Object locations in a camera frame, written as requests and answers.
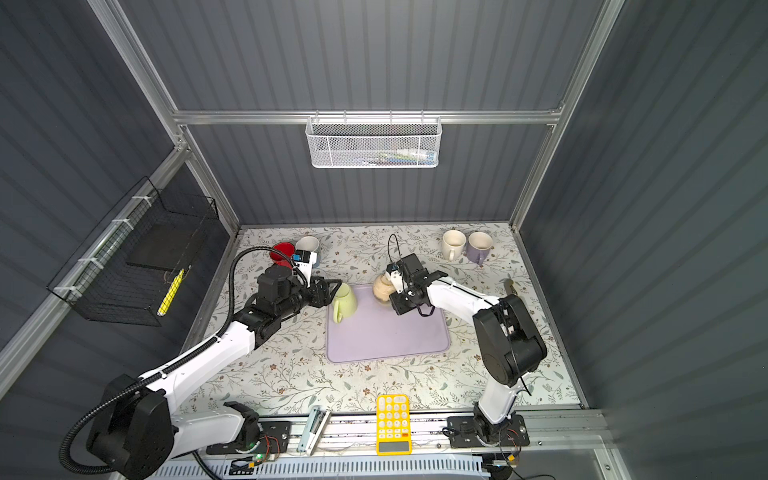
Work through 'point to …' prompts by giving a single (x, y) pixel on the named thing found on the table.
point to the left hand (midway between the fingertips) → (332, 279)
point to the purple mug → (479, 246)
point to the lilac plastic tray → (377, 331)
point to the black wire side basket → (130, 270)
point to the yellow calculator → (394, 425)
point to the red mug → (287, 249)
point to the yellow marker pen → (170, 294)
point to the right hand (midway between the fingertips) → (400, 303)
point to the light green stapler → (313, 429)
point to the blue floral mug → (310, 243)
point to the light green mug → (344, 304)
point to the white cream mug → (453, 242)
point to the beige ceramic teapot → (383, 287)
